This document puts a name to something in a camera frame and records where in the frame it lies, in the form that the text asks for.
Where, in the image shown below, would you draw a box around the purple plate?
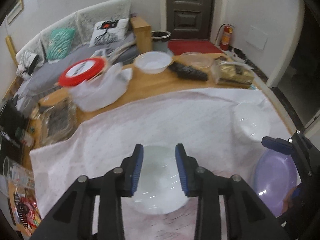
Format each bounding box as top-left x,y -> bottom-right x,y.
253,149 -> 298,217

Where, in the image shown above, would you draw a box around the person's right hand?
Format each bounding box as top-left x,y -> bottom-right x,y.
281,187 -> 296,213

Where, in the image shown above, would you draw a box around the pink bunny table cloth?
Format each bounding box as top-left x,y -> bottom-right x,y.
30,88 -> 290,216

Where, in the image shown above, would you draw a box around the gold tissue box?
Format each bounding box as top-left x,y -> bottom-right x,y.
210,59 -> 254,87

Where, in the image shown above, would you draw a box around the glass ashtray tray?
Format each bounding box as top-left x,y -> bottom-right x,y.
40,99 -> 77,146

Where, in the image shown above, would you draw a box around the red lid container in bag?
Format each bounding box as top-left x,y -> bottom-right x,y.
58,57 -> 133,112

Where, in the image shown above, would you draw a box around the black brush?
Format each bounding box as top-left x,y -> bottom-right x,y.
169,62 -> 208,81

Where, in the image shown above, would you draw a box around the white helmet on floor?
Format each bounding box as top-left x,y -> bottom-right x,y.
232,48 -> 247,63

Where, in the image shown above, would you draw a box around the white plastic bowl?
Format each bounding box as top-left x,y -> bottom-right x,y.
133,51 -> 173,74

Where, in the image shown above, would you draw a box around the snack packets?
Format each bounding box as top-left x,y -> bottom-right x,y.
8,182 -> 42,237

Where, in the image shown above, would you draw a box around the drinking glass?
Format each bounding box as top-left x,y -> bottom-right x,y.
2,157 -> 35,190

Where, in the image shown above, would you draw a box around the red door mat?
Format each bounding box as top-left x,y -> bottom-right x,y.
168,40 -> 223,55

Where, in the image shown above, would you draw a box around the black electric kettle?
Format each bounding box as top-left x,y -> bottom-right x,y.
0,99 -> 29,144

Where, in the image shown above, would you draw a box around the red fire extinguisher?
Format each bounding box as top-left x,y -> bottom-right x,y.
215,23 -> 235,51

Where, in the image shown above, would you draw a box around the green trash bin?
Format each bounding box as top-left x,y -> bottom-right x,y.
151,30 -> 171,53

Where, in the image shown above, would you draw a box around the white tree print cushion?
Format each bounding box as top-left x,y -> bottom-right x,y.
89,18 -> 129,47

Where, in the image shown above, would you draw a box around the grey sofa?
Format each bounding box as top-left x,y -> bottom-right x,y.
15,0 -> 139,101

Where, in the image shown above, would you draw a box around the teal cushion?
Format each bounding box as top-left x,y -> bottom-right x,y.
46,28 -> 75,61

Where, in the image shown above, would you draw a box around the black white cushion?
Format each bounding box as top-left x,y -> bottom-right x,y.
16,50 -> 40,80

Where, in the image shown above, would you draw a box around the dark entrance door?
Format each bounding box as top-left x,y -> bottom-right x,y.
166,0 -> 214,40

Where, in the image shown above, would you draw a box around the left small landscape painting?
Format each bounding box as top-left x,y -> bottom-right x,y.
7,0 -> 24,24

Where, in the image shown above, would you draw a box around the white wall panel box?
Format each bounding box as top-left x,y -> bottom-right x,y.
246,26 -> 268,51

